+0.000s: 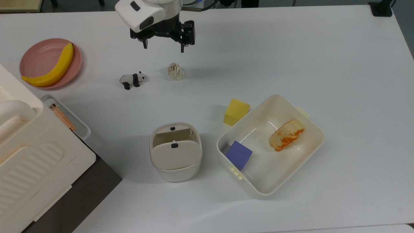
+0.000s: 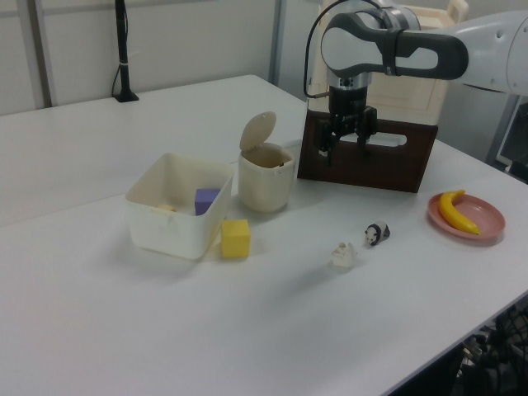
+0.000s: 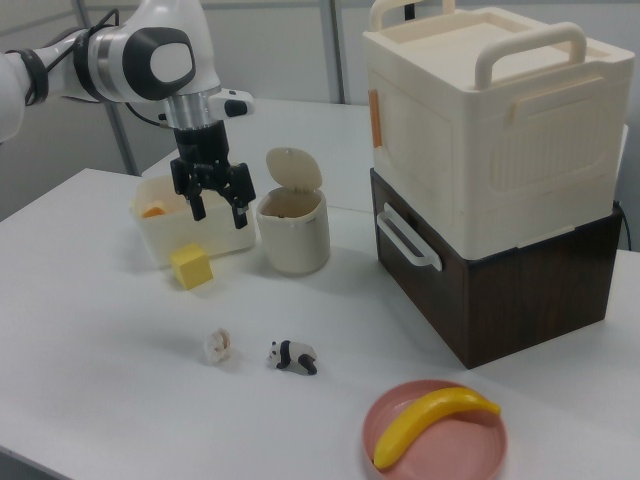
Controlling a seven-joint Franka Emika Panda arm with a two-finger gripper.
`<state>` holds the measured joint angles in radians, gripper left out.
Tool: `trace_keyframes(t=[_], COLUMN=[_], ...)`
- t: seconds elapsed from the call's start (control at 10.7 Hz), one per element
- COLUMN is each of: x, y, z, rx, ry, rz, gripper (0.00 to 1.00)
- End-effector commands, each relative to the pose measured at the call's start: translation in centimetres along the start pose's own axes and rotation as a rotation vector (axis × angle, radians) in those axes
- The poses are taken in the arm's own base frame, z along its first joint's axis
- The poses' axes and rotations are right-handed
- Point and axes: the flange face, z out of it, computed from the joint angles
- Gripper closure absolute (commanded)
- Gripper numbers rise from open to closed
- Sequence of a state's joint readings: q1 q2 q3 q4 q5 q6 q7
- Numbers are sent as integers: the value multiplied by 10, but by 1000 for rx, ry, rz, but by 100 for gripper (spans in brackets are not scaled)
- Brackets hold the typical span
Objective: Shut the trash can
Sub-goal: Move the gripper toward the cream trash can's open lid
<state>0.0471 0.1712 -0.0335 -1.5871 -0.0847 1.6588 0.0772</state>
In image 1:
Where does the white desktop trash can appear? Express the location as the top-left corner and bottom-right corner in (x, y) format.
(149, 122), (203, 182)

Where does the brown wooden stick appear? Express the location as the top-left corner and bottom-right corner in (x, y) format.
(49, 104), (77, 132)

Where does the yellow foam cube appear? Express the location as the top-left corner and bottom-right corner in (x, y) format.
(223, 98), (251, 127)

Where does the orange and white bread piece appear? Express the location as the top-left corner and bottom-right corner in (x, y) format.
(269, 119), (305, 151)

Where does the clear plastic tray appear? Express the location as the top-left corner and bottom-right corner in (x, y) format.
(41, 94), (91, 140)

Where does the white plastic storage box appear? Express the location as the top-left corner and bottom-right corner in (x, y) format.
(216, 94), (324, 199)

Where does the black and white panda toy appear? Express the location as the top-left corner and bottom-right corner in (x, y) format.
(119, 71), (147, 90)

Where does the purple foam cube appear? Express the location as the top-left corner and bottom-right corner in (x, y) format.
(225, 140), (253, 171)

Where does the crumpled white paper ball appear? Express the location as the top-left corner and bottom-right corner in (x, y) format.
(167, 63), (184, 81)

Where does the pink round plate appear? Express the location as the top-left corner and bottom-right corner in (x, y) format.
(19, 39), (82, 90)

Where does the black clamp mount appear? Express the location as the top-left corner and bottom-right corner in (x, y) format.
(368, 0), (396, 17)

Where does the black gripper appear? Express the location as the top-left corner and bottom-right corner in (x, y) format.
(130, 15), (196, 53)

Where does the yellow banana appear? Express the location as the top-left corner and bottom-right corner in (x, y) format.
(21, 42), (74, 87)

